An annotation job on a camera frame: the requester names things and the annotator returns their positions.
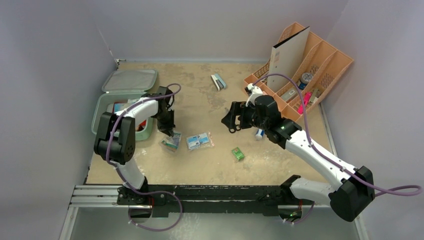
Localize red first aid pouch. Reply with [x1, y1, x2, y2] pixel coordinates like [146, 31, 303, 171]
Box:
[112, 102, 148, 132]

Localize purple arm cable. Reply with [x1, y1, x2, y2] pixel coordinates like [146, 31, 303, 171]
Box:
[105, 82, 184, 232]
[253, 72, 423, 226]

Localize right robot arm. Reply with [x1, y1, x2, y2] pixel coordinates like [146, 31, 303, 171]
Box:
[221, 95, 376, 222]

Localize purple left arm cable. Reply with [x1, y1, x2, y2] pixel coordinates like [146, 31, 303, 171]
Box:
[105, 82, 184, 232]

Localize pink desk organizer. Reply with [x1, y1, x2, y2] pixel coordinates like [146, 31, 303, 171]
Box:
[243, 22, 354, 121]

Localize white folder in organizer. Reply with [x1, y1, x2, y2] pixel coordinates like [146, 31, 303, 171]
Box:
[267, 26, 310, 92]

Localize white blue bandage roll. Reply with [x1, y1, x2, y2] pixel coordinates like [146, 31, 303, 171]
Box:
[255, 128, 265, 141]

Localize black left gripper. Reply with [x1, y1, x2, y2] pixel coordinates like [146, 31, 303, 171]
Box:
[154, 108, 176, 137]

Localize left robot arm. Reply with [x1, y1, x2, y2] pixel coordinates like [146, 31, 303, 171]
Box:
[93, 86, 176, 205]

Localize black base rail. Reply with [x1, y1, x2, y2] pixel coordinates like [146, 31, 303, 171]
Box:
[117, 184, 312, 218]

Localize green small medicine box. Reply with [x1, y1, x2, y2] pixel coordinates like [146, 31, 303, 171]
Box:
[231, 147, 245, 162]

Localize mint green storage case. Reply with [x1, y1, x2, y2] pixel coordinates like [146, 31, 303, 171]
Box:
[91, 69, 158, 134]

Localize black handled medical scissors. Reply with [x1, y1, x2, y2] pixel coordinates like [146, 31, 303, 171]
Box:
[228, 122, 241, 134]

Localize green white mask packet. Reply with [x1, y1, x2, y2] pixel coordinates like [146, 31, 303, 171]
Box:
[159, 131, 182, 153]

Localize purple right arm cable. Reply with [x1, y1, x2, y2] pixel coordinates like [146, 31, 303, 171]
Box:
[253, 72, 423, 226]

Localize clear zip bag of pads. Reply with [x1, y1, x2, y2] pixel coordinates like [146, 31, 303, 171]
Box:
[186, 131, 215, 151]

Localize pink marker in organizer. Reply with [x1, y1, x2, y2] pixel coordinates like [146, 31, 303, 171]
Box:
[297, 92, 312, 114]

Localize grey box in organizer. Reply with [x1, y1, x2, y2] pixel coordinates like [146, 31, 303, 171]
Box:
[280, 87, 298, 103]

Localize blue white stapler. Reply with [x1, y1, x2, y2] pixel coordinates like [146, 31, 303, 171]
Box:
[210, 73, 227, 92]

